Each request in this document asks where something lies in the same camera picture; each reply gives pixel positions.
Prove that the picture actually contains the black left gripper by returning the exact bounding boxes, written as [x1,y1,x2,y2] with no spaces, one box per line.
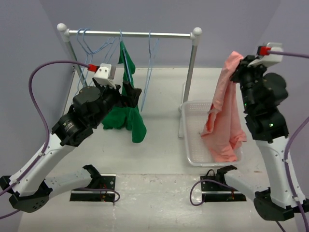
[91,79,141,126]

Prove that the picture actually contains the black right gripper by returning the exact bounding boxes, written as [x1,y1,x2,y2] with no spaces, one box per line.
[229,54,269,111]

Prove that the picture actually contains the light blue pink-shirt hanger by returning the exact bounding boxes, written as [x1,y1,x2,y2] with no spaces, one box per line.
[140,31,160,112]

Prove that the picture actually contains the pink t shirt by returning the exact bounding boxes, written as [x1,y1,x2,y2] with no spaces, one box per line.
[201,51,247,162]

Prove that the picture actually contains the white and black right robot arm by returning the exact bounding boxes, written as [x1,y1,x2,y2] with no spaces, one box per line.
[215,55,309,221]

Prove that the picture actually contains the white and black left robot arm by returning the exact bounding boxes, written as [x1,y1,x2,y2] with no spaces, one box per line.
[0,81,142,213]

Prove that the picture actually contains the green t shirt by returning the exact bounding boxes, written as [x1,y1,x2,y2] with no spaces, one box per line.
[101,40,147,144]

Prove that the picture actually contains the light blue green-shirt hanger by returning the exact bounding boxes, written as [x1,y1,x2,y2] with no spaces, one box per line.
[118,30,136,86]

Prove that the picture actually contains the clear plastic basket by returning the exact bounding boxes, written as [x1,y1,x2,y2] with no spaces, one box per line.
[179,100,243,168]

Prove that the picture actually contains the metal clothes rack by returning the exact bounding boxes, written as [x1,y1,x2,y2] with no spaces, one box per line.
[56,23,202,139]

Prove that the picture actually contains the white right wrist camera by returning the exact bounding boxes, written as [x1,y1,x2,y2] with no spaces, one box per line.
[248,42,283,68]

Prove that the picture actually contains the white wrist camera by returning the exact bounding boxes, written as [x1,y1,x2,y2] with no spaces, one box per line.
[248,42,283,68]
[93,63,116,89]

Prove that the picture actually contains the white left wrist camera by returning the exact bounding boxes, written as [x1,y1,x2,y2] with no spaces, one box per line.
[93,63,116,89]

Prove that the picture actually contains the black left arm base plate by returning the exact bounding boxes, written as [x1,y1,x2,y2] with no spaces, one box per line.
[70,174,119,203]

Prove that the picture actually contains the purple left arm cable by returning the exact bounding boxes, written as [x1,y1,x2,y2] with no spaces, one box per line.
[0,60,97,218]

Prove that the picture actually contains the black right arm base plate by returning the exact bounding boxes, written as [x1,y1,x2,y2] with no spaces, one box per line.
[200,169,247,203]

